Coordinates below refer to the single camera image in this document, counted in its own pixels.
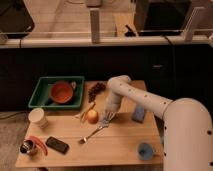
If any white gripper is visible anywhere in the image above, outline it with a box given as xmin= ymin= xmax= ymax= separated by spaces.
xmin=104 ymin=97 xmax=120 ymax=121

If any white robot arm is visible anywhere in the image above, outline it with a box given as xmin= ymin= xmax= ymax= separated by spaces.
xmin=105 ymin=75 xmax=213 ymax=171

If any yellow red apple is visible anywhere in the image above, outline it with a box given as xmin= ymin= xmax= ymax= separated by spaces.
xmin=86 ymin=109 xmax=99 ymax=124

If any blue sponge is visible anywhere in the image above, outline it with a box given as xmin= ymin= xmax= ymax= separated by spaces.
xmin=132 ymin=105 xmax=145 ymax=123

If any dark grape bunch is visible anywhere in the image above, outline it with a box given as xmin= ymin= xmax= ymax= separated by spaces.
xmin=88 ymin=82 xmax=106 ymax=102

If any silver fork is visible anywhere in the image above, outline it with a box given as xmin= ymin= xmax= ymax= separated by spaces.
xmin=78 ymin=120 xmax=110 ymax=144

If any small object in bin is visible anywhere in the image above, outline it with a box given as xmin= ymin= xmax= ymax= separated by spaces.
xmin=70 ymin=81 xmax=77 ymax=90

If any blue cup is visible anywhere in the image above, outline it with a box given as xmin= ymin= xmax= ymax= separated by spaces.
xmin=138 ymin=143 xmax=155 ymax=161

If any orange bowl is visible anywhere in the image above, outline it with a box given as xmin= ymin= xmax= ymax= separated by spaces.
xmin=49 ymin=81 xmax=74 ymax=104

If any black phone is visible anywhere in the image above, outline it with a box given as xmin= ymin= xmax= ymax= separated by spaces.
xmin=45 ymin=137 xmax=69 ymax=154

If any green plastic bin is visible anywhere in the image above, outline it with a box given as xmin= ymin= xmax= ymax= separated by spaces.
xmin=28 ymin=76 xmax=85 ymax=110

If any white paper cup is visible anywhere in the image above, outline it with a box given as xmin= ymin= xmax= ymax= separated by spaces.
xmin=28 ymin=108 xmax=48 ymax=129

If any small metal cup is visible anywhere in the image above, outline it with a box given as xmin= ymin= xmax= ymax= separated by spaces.
xmin=20 ymin=140 xmax=37 ymax=155

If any white metal railing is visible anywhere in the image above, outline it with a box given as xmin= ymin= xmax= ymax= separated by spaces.
xmin=0 ymin=9 xmax=213 ymax=49

